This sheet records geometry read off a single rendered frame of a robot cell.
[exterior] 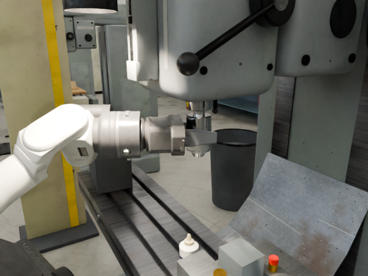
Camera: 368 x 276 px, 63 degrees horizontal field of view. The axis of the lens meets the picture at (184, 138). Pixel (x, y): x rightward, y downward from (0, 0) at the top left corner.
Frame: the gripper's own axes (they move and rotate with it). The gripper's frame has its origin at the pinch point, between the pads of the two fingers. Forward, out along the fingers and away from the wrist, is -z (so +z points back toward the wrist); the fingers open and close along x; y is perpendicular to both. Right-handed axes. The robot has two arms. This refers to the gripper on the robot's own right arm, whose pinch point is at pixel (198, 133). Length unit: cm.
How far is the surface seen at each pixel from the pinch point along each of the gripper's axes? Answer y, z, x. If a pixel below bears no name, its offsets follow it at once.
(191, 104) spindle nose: -6.0, 1.6, -1.8
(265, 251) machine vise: 24.6, -14.2, -4.0
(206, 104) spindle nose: -6.0, -1.0, -2.1
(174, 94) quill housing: -9.0, 5.3, -9.0
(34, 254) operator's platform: 84, 69, 77
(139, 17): -20.1, 10.3, -6.9
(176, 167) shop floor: 123, -16, 271
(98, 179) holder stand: 27, 27, 38
